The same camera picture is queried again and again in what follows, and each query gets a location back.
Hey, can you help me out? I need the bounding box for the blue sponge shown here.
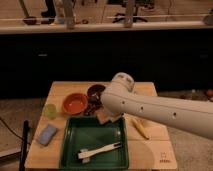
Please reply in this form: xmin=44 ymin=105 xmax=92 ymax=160
xmin=37 ymin=124 xmax=58 ymax=146

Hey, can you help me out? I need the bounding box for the tan eraser block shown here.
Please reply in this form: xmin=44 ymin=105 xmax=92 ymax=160
xmin=95 ymin=109 xmax=112 ymax=125

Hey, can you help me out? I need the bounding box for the red orange bowl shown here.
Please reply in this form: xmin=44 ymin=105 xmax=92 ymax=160
xmin=62 ymin=93 xmax=88 ymax=115

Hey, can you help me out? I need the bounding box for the green plastic tray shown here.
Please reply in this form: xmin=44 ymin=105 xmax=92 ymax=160
xmin=59 ymin=117 xmax=129 ymax=171

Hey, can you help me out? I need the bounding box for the dark maroon bowl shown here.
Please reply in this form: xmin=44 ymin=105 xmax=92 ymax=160
xmin=87 ymin=84 xmax=105 ymax=100

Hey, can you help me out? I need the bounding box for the yellow banana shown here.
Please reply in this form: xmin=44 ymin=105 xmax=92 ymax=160
xmin=132 ymin=119 xmax=149 ymax=139

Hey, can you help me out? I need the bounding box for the yellow green cup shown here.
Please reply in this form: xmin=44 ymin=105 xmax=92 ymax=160
xmin=43 ymin=104 xmax=57 ymax=119

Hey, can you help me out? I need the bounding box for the white plastic fork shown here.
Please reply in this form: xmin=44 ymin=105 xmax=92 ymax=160
xmin=77 ymin=142 xmax=122 ymax=159

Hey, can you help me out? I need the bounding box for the wooden table board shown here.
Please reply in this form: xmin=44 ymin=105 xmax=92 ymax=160
xmin=24 ymin=81 xmax=179 ymax=171

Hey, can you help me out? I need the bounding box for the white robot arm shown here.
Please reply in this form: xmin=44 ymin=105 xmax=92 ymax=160
xmin=101 ymin=72 xmax=213 ymax=139

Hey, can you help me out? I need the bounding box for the black pole stand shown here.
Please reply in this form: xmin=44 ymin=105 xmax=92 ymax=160
xmin=19 ymin=120 xmax=30 ymax=171

